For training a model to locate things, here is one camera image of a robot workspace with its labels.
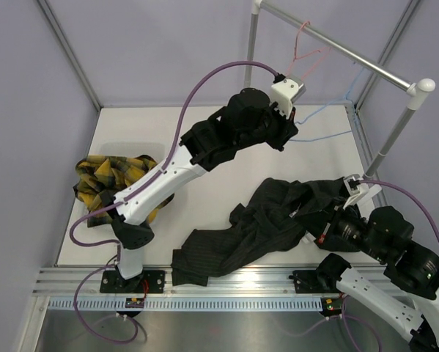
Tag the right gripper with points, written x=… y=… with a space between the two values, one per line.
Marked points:
x=327 y=231

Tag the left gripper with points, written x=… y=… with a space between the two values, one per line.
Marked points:
x=286 y=128

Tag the dark pinstripe shirt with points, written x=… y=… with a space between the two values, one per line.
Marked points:
x=275 y=219

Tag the blue wire hanger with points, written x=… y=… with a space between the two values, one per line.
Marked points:
x=327 y=121

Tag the pink wire hanger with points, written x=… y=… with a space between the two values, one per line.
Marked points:
x=297 y=56

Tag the yellow plaid shirt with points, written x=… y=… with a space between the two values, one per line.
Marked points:
x=99 y=174

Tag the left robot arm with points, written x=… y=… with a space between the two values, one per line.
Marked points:
x=250 y=117

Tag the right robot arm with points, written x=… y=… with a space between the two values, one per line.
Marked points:
x=387 y=238

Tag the metal clothes rack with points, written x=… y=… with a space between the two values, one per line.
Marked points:
x=361 y=34

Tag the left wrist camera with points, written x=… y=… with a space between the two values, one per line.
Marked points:
x=284 y=92

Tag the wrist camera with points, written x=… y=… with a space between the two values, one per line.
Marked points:
x=359 y=193
x=284 y=92

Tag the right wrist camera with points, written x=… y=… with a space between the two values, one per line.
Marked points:
x=359 y=193

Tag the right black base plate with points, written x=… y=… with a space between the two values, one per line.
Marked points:
x=312 y=281

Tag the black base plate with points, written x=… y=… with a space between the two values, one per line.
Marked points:
x=312 y=281
x=153 y=281

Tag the aluminium mounting rail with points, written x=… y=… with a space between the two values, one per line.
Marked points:
x=252 y=281

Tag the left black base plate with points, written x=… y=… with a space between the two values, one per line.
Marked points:
x=153 y=281

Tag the white slotted cable duct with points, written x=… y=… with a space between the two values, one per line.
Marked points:
x=189 y=304

